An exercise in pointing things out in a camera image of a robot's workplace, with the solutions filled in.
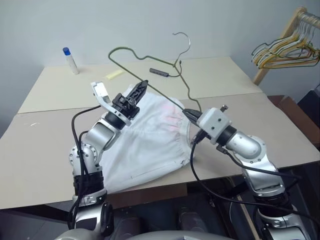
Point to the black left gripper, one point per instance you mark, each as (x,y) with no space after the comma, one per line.
(124,106)

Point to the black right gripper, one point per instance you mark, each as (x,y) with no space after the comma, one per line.
(195,117)

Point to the white shorts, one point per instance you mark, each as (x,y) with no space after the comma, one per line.
(150,145)

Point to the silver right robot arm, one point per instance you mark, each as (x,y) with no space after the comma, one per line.
(250,147)

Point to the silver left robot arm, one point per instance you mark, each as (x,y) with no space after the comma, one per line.
(100,136)

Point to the yellow sticky note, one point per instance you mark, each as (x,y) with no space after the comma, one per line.
(114,75)

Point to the beige cardboard sheet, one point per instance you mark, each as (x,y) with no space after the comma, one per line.
(37,162)
(75,92)

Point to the white tube with blue cap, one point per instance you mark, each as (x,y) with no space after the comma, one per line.
(71,62)

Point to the dark cabinet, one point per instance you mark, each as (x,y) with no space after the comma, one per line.
(311,100)

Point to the silver robot torso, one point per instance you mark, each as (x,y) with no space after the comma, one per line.
(150,236)

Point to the wooden clothes rack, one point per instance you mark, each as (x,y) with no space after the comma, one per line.
(290,27)

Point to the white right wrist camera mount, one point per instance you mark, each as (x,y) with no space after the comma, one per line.
(213,122)

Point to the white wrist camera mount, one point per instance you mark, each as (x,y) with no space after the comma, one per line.
(101,90)
(213,122)

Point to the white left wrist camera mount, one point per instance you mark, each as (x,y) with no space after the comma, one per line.
(101,90)

